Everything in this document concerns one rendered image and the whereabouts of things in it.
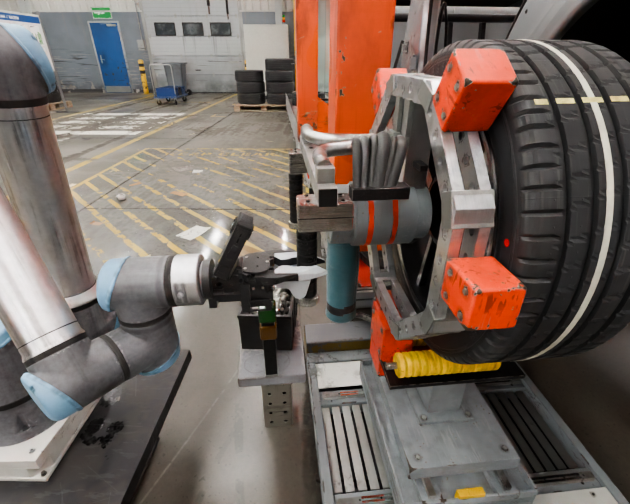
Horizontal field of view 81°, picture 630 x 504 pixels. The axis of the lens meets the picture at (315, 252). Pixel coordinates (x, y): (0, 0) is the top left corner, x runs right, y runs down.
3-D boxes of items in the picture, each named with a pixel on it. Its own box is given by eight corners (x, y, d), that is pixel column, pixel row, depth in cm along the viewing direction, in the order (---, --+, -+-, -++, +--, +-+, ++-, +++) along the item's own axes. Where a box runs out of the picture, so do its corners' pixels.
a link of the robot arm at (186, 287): (179, 245, 66) (166, 273, 57) (207, 244, 66) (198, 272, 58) (187, 287, 70) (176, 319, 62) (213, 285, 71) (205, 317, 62)
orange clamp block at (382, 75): (413, 98, 86) (407, 67, 89) (380, 98, 85) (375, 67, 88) (404, 117, 93) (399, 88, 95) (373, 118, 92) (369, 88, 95)
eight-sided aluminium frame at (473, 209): (451, 395, 71) (530, 86, 45) (418, 398, 70) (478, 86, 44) (379, 258, 118) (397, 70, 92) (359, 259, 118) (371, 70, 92)
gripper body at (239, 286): (275, 287, 71) (212, 290, 70) (273, 248, 67) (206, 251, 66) (275, 311, 65) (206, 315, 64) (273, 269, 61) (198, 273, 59)
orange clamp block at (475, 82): (488, 132, 56) (522, 81, 48) (439, 133, 55) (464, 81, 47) (476, 100, 59) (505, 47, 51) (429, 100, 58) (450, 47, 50)
